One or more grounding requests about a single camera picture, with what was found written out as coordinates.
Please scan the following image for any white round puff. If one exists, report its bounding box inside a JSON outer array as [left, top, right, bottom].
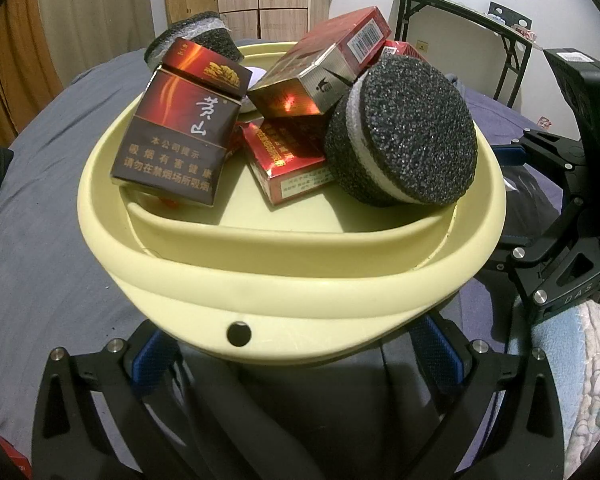
[[242, 66, 267, 113]]

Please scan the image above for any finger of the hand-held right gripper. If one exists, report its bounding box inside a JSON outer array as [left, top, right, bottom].
[[494, 130, 588, 201], [494, 195, 600, 322]]

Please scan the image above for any black chair back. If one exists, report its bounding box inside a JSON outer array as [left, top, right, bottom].
[[486, 1, 532, 28]]

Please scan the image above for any brown curtain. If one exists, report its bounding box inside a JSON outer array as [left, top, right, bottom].
[[0, 0, 168, 146]]

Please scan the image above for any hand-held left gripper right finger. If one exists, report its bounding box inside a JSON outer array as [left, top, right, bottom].
[[405, 312, 566, 480]]

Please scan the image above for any grey blanket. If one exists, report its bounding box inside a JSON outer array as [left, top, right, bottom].
[[0, 50, 151, 441]]

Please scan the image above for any silver red cigarette box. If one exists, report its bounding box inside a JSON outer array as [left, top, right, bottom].
[[247, 6, 393, 117]]

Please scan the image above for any yellow plastic basin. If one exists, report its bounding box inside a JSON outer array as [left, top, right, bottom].
[[77, 41, 507, 368]]

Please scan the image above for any black foam disc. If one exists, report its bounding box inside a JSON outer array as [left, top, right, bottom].
[[322, 56, 479, 207], [145, 10, 245, 73]]

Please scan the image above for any dark brown cigarette box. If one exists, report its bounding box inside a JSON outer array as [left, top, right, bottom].
[[110, 37, 253, 207]]

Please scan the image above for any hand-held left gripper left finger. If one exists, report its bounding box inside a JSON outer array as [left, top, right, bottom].
[[30, 320, 191, 480]]

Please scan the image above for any red packet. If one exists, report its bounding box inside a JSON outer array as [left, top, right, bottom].
[[0, 435, 33, 480]]

